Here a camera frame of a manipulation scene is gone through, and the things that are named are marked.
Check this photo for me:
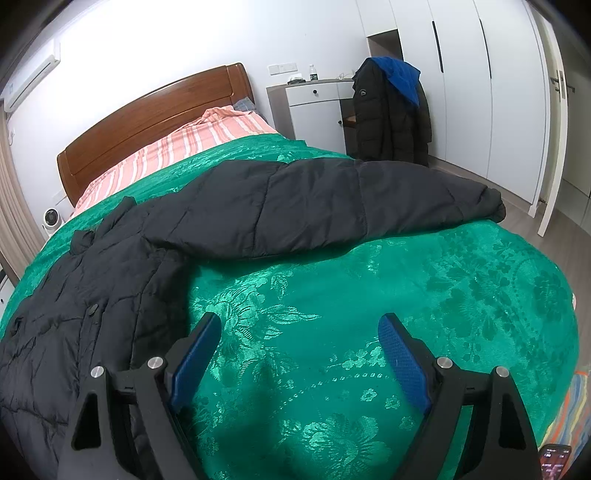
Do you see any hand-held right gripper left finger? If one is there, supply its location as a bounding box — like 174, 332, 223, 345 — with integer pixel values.
55, 311, 223, 480

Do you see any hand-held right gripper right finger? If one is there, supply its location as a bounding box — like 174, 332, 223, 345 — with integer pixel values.
377, 312, 543, 480

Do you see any black puffer jacket with zipper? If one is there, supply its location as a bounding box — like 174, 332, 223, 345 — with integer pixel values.
0, 157, 507, 480

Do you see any green floral bedspread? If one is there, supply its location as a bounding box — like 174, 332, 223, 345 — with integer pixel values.
0, 133, 580, 480

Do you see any colourful striped cloth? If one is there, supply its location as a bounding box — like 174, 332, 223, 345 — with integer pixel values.
542, 364, 591, 480

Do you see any smartphone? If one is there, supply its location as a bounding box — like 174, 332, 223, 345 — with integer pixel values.
539, 444, 573, 480

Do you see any pink checkered pillow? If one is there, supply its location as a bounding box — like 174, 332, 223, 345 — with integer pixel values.
71, 106, 280, 217

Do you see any beige curtain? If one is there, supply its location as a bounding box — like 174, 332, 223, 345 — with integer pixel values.
0, 120, 33, 282

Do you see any wooden headboard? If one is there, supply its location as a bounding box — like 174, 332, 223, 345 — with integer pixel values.
57, 63, 256, 207

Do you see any white door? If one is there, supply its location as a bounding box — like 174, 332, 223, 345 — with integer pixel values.
536, 18, 575, 237

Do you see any white nightstand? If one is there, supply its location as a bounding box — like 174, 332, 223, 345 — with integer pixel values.
266, 78, 356, 155

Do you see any white wardrobe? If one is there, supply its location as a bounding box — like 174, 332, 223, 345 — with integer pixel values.
355, 0, 555, 206

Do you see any blue hooded garment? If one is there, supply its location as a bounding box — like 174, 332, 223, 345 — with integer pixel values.
372, 56, 422, 106

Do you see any white air conditioner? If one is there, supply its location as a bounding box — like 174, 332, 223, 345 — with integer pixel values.
0, 39, 62, 114

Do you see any door handle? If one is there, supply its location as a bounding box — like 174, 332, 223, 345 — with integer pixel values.
550, 69, 573, 97

